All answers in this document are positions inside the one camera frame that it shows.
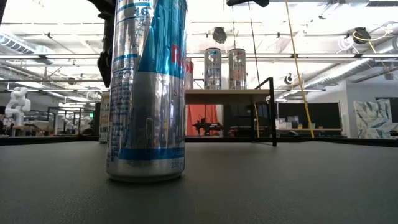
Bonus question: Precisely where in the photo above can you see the black table mat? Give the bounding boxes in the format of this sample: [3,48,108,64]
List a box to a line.
[0,140,398,224]

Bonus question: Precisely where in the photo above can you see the black box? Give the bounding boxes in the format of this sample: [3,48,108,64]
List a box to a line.
[93,101,102,138]

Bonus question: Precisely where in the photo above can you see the silver Celsius can orange print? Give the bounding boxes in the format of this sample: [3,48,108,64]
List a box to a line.
[228,48,247,90]

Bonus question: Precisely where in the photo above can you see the orange fabric panel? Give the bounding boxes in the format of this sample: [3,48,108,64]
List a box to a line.
[185,104,223,137]

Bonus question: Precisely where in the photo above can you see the wooden shelf black metal legs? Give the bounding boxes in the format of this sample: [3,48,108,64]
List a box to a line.
[185,77,278,147]

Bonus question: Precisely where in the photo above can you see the Red Bull Sugarfree can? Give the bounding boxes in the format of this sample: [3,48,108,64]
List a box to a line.
[105,0,188,184]

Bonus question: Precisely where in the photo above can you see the long yellow cable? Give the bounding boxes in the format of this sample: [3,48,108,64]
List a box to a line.
[284,0,315,138]

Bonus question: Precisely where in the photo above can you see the white teal patterned tarp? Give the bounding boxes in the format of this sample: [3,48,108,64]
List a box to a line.
[353,98,393,140]

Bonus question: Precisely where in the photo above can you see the silver Celsius can blue print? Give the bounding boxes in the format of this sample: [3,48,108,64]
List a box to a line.
[203,47,223,90]

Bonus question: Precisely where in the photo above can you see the silver ventilation duct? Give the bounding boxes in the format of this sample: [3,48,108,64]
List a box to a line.
[323,57,398,82]

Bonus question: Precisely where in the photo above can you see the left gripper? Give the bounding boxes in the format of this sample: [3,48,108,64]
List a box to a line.
[96,12,116,88]

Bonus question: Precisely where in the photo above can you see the small black robot device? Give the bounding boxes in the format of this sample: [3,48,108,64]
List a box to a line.
[192,117,224,135]

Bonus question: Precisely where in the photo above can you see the slim silver can red print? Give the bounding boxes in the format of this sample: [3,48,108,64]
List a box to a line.
[98,91,110,144]

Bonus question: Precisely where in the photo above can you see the short yellow cable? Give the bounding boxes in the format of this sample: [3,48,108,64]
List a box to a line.
[253,102,260,138]

